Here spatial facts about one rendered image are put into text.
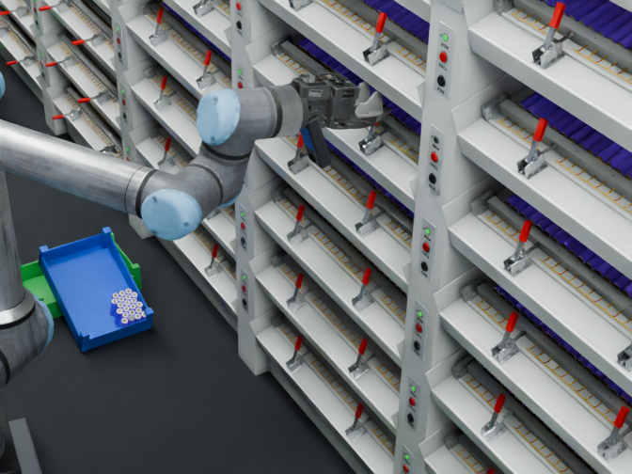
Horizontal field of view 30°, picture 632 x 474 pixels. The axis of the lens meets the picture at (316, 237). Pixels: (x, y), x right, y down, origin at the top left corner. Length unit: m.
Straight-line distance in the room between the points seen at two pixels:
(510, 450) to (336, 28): 0.84
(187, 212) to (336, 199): 0.55
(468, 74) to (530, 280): 0.35
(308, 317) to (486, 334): 0.70
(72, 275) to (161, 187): 1.33
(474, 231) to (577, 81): 0.42
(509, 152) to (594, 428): 0.46
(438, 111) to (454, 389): 0.57
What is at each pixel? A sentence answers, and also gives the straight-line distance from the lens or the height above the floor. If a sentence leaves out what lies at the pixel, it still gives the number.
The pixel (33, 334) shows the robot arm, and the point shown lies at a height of 0.37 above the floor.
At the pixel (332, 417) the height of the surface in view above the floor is 0.14.
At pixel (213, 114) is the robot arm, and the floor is 1.07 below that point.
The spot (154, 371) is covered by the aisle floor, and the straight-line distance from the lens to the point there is 3.08.
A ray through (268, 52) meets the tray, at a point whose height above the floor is 0.91.
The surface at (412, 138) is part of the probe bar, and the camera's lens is 2.20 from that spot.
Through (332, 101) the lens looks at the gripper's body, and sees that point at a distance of 2.10.
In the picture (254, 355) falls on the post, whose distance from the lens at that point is 3.02.
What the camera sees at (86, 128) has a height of 0.14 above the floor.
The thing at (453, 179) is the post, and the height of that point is 0.98.
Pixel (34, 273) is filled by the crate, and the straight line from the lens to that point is 3.43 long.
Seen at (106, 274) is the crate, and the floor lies 0.08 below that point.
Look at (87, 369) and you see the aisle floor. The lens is 3.11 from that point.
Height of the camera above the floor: 2.04
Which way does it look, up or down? 35 degrees down
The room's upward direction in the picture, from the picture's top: 1 degrees clockwise
